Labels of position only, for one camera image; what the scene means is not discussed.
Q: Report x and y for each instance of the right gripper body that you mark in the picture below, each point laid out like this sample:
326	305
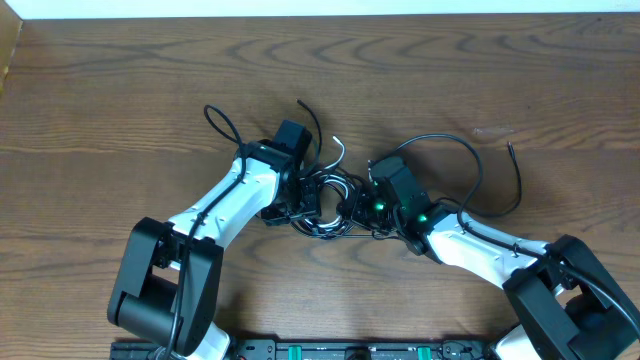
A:
372	210

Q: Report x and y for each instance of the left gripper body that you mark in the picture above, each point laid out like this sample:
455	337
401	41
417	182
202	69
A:
307	200

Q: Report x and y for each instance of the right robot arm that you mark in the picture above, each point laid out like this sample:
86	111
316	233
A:
567	304

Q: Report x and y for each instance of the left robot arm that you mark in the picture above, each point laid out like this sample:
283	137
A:
167	284

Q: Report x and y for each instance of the clear tape strip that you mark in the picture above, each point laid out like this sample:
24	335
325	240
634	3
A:
492	131

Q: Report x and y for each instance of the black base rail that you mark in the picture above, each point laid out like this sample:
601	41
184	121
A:
265	349

